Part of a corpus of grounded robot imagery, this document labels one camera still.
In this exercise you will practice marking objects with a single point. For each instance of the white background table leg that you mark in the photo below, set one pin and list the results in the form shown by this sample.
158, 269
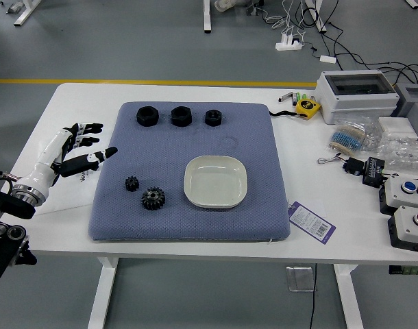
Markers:
208, 17
319, 17
25, 13

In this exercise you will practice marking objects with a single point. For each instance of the black power module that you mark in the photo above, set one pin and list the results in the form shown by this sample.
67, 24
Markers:
373, 173

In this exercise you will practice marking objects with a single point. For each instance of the white power strip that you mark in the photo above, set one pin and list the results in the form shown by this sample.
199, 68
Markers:
288, 45

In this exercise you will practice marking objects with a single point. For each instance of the small black gear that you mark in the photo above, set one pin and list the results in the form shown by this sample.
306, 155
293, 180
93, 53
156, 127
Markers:
132, 184

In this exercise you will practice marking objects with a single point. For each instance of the white power adapter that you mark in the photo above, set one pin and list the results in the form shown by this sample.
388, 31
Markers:
328, 59

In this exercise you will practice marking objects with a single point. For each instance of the grey electrical enclosure box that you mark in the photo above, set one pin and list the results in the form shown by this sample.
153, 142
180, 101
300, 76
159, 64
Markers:
353, 103

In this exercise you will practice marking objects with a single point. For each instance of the green batteries pack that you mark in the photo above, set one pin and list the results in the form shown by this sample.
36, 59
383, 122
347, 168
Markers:
299, 96

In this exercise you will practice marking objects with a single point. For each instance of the purple label tag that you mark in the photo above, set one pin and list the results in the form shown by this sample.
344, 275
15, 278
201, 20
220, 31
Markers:
310, 221

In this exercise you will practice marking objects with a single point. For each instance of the blue resistor strip bundle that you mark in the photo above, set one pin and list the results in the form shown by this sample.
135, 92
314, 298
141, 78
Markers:
347, 138

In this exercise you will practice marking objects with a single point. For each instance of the clear bubble wrap bag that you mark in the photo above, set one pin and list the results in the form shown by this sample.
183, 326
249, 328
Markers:
404, 152

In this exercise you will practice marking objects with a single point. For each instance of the big black hex nut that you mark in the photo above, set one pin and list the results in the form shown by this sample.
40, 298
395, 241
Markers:
142, 120
176, 120

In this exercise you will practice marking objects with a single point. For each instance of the red push-button box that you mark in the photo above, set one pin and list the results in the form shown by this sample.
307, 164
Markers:
406, 228

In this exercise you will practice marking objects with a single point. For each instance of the white black-fingered left robot hand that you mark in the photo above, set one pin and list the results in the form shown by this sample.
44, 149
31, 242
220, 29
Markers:
46, 152

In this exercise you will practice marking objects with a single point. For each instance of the blue yellow push-button box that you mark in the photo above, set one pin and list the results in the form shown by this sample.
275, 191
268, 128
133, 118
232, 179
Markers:
399, 197

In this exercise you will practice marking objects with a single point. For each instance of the small black nut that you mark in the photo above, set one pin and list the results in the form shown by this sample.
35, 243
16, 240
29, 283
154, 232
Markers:
209, 121

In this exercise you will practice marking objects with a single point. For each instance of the silver usb stick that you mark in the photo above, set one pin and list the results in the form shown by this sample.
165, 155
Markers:
286, 97

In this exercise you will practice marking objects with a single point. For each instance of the clear plastic holder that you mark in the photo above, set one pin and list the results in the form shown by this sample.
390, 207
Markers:
301, 279

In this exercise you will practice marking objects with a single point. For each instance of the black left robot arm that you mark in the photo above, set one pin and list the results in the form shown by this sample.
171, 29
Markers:
3, 246

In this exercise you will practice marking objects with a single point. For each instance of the white square dish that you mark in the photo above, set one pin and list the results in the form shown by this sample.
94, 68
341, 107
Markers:
214, 181

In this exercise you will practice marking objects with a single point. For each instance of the yellow tape measure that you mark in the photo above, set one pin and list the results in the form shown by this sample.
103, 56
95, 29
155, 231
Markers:
307, 107

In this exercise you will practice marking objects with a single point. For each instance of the clear bag of parts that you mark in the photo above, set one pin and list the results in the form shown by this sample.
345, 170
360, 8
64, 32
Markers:
370, 127

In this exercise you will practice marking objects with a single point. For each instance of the black table control panel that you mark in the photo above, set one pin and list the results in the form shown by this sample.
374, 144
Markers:
407, 270

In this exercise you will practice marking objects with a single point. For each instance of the blue-grey cushion mat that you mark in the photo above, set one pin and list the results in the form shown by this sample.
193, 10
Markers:
181, 144

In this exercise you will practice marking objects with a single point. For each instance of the big black gear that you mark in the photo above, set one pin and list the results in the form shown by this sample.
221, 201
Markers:
153, 200

